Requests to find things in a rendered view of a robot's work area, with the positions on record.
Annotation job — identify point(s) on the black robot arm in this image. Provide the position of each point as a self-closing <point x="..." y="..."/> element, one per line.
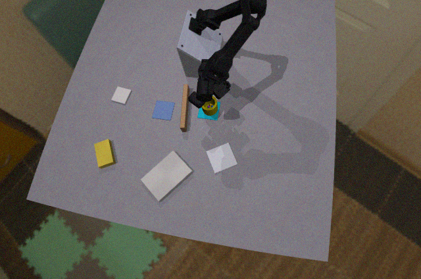
<point x="221" y="61"/>

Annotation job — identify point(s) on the yellow rectangular block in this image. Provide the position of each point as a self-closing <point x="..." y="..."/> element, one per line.
<point x="104" y="153"/>

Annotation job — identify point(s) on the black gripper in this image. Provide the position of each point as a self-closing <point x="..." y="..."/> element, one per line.
<point x="192" y="98"/>

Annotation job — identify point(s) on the brown wooden plank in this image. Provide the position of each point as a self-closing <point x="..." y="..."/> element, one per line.
<point x="184" y="111"/>

